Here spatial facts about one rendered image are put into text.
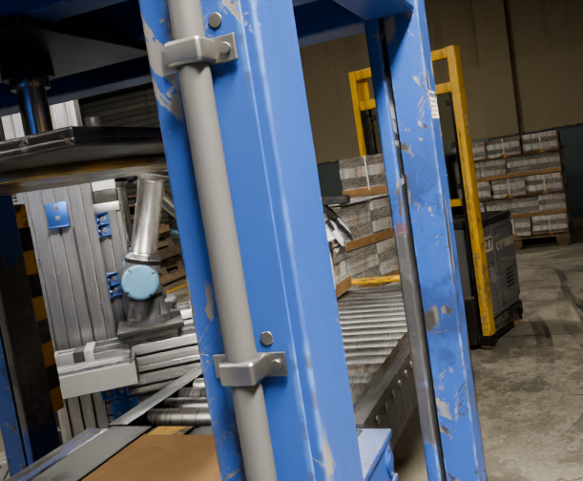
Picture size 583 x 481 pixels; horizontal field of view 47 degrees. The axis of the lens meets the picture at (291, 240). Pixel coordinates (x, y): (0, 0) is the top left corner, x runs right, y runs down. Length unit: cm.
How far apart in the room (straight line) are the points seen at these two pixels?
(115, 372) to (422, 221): 145
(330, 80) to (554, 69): 308
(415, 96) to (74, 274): 175
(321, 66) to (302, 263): 977
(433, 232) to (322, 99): 917
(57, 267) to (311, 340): 212
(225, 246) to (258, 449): 13
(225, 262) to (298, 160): 9
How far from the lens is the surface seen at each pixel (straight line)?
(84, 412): 262
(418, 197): 100
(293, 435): 45
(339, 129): 1005
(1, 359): 148
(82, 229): 250
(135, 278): 217
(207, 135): 41
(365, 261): 341
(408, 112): 100
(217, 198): 41
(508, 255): 467
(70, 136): 58
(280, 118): 43
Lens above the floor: 125
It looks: 6 degrees down
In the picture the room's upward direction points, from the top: 9 degrees counter-clockwise
